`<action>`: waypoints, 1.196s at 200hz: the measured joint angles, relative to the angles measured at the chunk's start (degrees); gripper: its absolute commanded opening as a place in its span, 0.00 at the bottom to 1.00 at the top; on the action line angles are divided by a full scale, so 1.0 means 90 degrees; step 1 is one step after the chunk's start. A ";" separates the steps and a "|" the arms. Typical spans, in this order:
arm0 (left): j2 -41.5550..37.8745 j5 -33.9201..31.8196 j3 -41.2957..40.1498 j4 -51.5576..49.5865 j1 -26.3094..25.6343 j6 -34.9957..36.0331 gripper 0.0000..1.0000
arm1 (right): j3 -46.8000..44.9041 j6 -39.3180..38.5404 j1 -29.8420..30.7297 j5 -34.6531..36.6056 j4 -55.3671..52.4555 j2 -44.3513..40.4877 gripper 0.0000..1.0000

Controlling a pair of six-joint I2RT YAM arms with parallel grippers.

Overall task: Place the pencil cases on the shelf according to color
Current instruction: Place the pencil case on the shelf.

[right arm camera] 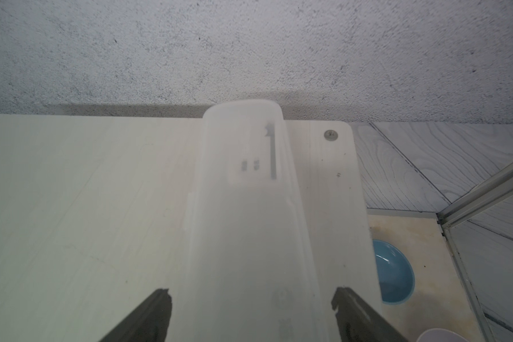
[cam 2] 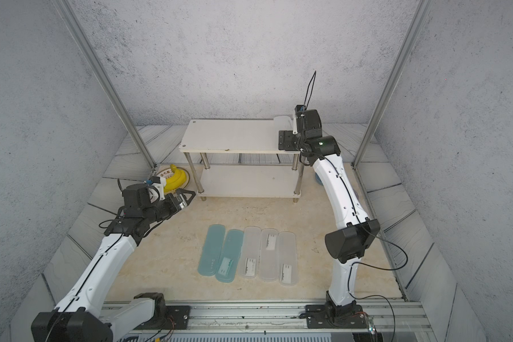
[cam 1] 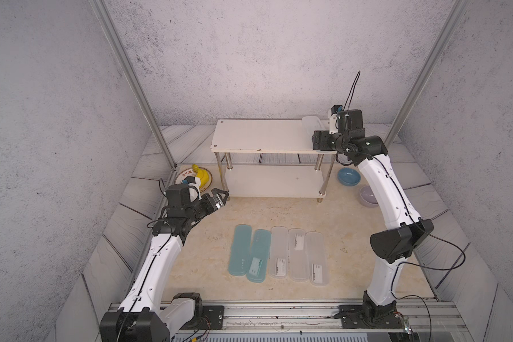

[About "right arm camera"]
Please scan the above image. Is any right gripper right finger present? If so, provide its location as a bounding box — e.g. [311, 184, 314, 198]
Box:
[331, 287, 408, 342]

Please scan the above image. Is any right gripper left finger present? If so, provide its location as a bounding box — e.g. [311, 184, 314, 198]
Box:
[101, 289, 172, 342]

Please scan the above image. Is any blue ceramic bowl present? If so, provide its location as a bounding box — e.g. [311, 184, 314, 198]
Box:
[373, 239, 416, 305]

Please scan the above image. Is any purple ceramic bowl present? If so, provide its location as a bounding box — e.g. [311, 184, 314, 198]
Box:
[416, 328, 468, 342]

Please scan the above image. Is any right aluminium frame post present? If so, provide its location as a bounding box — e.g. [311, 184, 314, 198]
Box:
[437, 161, 513, 229]

